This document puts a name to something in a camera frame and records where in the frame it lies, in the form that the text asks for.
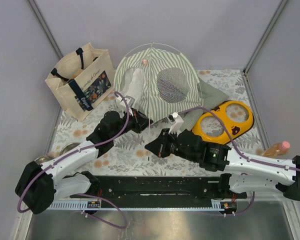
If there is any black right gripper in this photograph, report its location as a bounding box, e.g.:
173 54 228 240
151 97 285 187
145 127 199 163

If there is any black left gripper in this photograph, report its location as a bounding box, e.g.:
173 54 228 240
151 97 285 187
111 108 153 141

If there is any green striped pet tent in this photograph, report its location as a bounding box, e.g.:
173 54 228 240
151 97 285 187
113 47 205 122

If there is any green checkered pet cushion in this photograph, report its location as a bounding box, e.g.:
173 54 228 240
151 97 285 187
180 78 229 132

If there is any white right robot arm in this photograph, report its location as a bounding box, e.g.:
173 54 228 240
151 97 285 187
145 128 300 201

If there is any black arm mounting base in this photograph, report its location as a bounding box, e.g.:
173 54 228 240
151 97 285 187
69 174 248 209

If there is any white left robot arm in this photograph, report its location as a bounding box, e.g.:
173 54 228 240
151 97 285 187
15 109 153 214

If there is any steel pet bowl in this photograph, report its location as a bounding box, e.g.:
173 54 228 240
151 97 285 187
59 142 80 156
34 155 54 165

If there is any yellow double pet bowl holder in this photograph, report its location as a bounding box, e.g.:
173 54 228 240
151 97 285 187
192 100 255 145

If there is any floral table mat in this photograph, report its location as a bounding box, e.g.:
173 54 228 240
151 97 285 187
48 69 250 177

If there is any beige canvas tote bag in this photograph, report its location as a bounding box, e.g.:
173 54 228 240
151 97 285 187
45 43 115 122

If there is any pink capped drink bottle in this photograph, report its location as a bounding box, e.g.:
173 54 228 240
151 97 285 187
261 141 291 158

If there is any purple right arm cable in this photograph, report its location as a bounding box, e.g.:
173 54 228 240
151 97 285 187
177 106 300 217

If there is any white slotted cable duct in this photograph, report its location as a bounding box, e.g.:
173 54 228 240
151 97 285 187
48 195 237 211

